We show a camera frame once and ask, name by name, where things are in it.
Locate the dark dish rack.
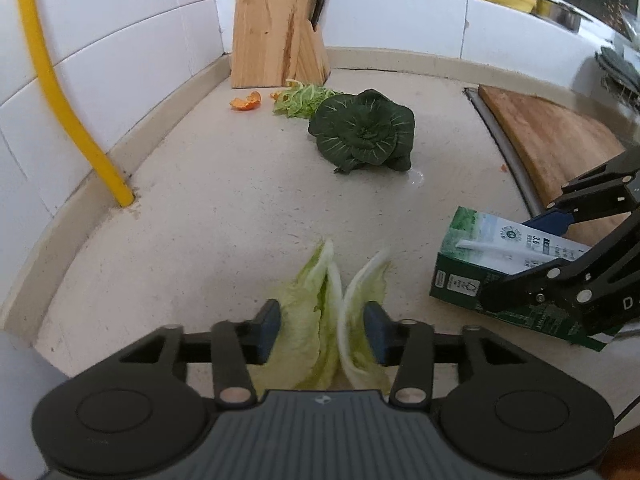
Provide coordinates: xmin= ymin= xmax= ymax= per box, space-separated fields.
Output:
xmin=594 ymin=44 xmax=640 ymax=112

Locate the wooden knife block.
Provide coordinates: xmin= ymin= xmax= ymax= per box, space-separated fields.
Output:
xmin=229 ymin=0 xmax=332 ymax=89

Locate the pale napa cabbage leaf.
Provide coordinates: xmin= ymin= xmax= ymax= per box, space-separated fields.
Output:
xmin=247 ymin=238 xmax=394 ymax=394

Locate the green white milk carton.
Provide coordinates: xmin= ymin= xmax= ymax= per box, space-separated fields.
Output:
xmin=429 ymin=206 xmax=624 ymax=352

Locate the dark green bok choy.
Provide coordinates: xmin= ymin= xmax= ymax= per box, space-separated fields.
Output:
xmin=307 ymin=88 xmax=416 ymax=175

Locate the metal bowl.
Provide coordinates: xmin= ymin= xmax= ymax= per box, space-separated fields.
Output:
xmin=537 ymin=0 xmax=584 ymax=34

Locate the wooden cutting board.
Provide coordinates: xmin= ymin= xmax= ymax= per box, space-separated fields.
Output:
xmin=477 ymin=84 xmax=629 ymax=247

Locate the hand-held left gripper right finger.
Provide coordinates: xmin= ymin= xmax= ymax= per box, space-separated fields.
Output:
xmin=363 ymin=300 xmax=533 ymax=408

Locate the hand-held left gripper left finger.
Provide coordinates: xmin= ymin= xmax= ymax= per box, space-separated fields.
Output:
xmin=117 ymin=299 xmax=282 ymax=408

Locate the light green cabbage leaf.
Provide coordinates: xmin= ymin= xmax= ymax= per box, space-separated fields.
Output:
xmin=272 ymin=80 xmax=344 ymax=121

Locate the yellow pipe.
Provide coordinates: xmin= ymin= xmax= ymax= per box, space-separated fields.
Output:
xmin=14 ymin=0 xmax=136 ymax=209

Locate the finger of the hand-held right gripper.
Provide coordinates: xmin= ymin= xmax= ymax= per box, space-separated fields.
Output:
xmin=519 ymin=146 xmax=640 ymax=237
xmin=479 ymin=230 xmax=640 ymax=337

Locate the black cable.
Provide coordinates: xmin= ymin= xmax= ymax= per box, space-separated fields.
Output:
xmin=613 ymin=400 xmax=640 ymax=431

